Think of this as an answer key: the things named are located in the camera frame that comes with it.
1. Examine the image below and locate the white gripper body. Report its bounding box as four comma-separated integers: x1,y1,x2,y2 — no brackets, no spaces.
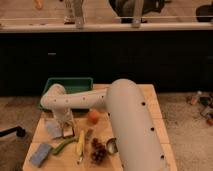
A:
53,109,74,125

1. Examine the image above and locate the brown white eraser block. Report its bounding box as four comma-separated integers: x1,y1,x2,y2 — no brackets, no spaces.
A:
63,124,75,138

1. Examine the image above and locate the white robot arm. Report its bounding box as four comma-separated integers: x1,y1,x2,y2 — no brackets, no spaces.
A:
40,79,170,171

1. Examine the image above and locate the crumpled grey cloth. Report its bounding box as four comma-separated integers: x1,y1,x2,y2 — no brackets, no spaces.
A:
44,119,62,139

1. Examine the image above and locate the orange tomato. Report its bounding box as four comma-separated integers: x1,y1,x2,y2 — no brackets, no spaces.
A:
87,109,100,124

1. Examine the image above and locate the green chili pepper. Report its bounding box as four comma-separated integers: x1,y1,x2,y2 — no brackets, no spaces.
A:
52,136,78,155

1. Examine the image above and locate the green plastic tray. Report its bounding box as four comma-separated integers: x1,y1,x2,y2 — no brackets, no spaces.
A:
37,77,94,113

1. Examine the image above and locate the yellow banana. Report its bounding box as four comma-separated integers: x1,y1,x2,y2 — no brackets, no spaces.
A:
76,130,85,156

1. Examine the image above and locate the blue sponge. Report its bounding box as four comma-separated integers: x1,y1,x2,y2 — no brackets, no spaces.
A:
29,143,52,167

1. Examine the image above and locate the black chair base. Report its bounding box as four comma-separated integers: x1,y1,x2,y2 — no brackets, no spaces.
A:
0,126,26,137

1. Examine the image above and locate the dark grape bunch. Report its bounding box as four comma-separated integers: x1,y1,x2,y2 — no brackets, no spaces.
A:
91,138,107,164

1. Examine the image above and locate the metal cup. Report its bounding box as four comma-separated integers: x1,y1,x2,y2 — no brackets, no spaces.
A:
106,138,118,155

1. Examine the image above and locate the white railing beam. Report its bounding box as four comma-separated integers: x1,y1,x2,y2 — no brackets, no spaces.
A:
0,18,213,33

